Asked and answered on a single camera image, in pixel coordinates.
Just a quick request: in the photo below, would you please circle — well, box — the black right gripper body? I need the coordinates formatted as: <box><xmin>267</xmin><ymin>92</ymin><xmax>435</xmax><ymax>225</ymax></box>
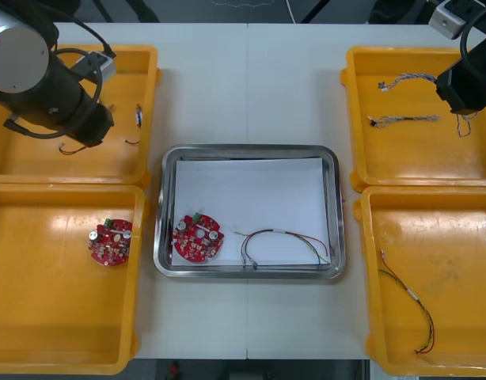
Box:
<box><xmin>435</xmin><ymin>59</ymin><xmax>486</xmax><ymax>116</ymax></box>

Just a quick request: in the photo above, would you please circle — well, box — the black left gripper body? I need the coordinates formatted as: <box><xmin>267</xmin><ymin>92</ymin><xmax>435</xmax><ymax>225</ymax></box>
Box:
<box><xmin>70</xmin><ymin>101</ymin><xmax>115</xmax><ymax>148</ymax></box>

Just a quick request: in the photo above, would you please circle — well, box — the twisted blue-white wire harness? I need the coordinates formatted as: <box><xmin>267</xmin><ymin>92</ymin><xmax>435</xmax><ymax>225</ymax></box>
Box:
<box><xmin>455</xmin><ymin>112</ymin><xmax>479</xmax><ymax>139</ymax></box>
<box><xmin>366</xmin><ymin>115</ymin><xmax>442</xmax><ymax>129</ymax></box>
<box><xmin>378</xmin><ymin>72</ymin><xmax>439</xmax><ymax>93</ymax></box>

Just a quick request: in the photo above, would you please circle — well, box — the yellow-orange plastic bin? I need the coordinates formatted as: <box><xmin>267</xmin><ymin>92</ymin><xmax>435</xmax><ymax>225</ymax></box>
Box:
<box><xmin>0</xmin><ymin>182</ymin><xmax>151</xmax><ymax>376</ymax></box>
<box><xmin>353</xmin><ymin>185</ymin><xmax>486</xmax><ymax>377</ymax></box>
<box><xmin>340</xmin><ymin>46</ymin><xmax>486</xmax><ymax>194</ymax></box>
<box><xmin>0</xmin><ymin>44</ymin><xmax>163</xmax><ymax>187</ymax></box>

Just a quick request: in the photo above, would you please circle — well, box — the steel tray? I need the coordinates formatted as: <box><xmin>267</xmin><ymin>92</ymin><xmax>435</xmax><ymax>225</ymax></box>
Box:
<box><xmin>152</xmin><ymin>143</ymin><xmax>346</xmax><ymax>280</ymax></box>

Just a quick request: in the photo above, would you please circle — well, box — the round red circuit board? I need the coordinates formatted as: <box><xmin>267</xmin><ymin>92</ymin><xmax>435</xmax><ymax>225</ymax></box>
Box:
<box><xmin>172</xmin><ymin>211</ymin><xmax>226</xmax><ymax>264</ymax></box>
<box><xmin>86</xmin><ymin>217</ymin><xmax>135</xmax><ymax>268</ymax></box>

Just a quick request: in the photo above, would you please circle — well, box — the white sheet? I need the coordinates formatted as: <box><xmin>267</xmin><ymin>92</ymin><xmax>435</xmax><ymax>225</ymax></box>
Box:
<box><xmin>171</xmin><ymin>157</ymin><xmax>332</xmax><ymax>268</ymax></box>

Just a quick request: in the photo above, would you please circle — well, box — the red black green-yellow wire harness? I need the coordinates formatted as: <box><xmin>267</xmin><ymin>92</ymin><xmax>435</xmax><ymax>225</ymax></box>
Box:
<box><xmin>234</xmin><ymin>227</ymin><xmax>332</xmax><ymax>271</ymax></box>
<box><xmin>377</xmin><ymin>249</ymin><xmax>436</xmax><ymax>355</ymax></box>

